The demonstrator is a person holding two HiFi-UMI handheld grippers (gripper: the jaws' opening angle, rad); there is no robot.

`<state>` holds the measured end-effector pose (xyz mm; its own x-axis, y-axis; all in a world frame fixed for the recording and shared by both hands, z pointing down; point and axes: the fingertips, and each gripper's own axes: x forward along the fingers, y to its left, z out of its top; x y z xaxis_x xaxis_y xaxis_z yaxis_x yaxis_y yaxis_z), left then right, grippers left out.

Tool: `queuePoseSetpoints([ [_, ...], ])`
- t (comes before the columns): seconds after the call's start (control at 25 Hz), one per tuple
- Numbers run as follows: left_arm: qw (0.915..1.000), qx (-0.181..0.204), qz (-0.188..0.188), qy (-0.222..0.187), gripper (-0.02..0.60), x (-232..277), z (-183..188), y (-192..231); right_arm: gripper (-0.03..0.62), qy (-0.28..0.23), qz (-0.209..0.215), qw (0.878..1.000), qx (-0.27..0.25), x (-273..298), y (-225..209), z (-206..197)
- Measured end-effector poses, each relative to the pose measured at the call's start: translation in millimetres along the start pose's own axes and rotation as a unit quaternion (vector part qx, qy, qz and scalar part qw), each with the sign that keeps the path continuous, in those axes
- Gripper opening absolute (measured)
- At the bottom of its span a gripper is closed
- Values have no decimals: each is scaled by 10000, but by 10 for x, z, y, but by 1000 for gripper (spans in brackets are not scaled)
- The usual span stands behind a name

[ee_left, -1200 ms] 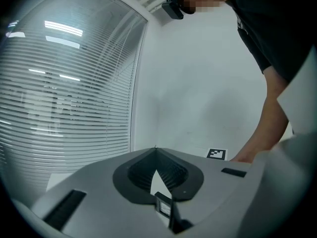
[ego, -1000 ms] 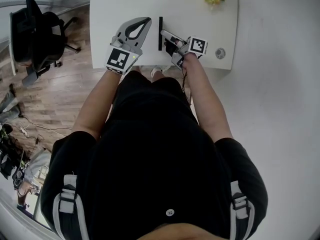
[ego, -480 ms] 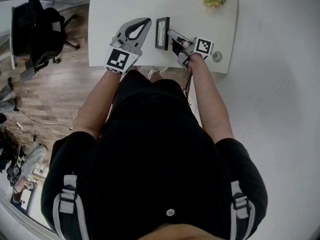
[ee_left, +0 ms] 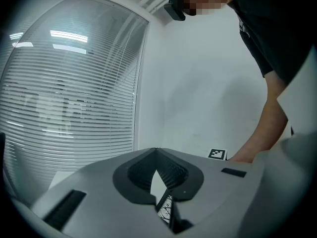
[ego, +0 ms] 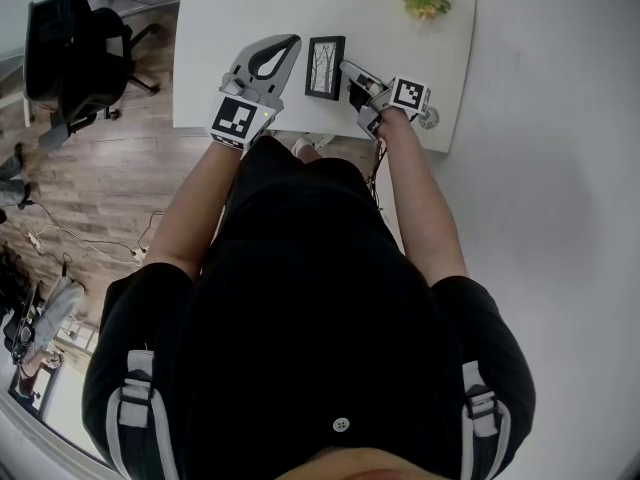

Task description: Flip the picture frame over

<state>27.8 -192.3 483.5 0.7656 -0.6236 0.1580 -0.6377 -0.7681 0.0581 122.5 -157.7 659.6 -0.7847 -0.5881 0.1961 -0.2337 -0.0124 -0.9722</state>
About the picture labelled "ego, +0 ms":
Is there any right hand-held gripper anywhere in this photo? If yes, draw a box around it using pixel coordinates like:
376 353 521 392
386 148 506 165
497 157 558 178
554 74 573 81
339 60 431 142

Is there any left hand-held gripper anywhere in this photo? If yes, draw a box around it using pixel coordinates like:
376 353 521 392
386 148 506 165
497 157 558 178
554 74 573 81
207 34 303 152

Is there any black picture frame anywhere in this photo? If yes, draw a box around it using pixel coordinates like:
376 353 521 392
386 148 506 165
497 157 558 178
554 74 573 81
304 35 347 102

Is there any person's right forearm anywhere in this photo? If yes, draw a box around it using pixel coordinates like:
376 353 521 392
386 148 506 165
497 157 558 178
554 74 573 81
379 110 470 287

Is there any person's left forearm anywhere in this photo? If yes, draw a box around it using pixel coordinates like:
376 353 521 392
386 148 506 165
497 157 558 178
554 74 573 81
144 140 244 282

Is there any black office chair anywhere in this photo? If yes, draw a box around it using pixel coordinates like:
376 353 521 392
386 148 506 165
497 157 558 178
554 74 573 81
23 0 162 152

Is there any person's black shirt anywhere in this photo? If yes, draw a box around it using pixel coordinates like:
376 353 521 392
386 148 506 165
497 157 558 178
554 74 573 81
82 135 537 480

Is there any person's chest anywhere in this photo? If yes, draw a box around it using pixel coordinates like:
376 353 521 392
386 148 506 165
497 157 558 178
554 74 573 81
274 446 451 480

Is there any black cable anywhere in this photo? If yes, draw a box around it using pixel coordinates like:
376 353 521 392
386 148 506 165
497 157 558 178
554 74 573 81
364 137 390 210

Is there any white floor cable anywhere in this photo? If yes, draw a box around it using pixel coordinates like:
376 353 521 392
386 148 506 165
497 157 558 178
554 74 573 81
24 211 164 269

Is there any grey right backpack strap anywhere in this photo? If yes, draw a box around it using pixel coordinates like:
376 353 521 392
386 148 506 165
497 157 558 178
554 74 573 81
458 360 512 480

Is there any grey backpack strap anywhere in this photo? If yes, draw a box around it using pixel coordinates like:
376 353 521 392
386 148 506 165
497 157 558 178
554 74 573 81
105 350 180 480
458 360 512 480

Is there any grey left backpack strap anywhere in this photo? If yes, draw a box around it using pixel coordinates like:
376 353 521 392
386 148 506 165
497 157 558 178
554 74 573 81
105 350 180 480

